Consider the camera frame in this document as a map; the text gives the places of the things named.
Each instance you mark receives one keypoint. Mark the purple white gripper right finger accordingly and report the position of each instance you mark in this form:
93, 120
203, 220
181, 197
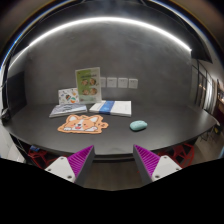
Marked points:
151, 166

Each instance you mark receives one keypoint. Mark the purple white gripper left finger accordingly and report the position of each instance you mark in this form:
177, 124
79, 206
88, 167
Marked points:
75, 167

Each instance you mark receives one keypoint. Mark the teal computer mouse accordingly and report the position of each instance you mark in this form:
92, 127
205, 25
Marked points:
138, 125

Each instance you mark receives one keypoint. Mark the orange corgi mouse pad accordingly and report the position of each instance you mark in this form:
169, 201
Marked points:
83, 124

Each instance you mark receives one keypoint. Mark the red stool left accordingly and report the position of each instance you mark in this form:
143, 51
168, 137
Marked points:
41, 158

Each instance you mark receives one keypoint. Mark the red stool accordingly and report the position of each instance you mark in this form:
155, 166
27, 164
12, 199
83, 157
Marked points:
181, 154
41, 158

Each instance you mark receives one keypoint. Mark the red stool right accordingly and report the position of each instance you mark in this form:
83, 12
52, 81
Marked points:
181, 154

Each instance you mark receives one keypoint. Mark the grey magazine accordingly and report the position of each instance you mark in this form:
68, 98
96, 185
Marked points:
67, 109

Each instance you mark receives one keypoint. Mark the white book with blue band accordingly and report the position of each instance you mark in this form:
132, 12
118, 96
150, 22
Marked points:
118, 108

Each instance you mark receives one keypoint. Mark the small colourful card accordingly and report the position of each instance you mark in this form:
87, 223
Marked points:
68, 96

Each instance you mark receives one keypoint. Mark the green white standing booklet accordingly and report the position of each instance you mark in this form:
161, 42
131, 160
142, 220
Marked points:
88, 83

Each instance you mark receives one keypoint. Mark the white wall socket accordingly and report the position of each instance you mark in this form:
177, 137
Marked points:
133, 83
111, 82
103, 82
122, 82

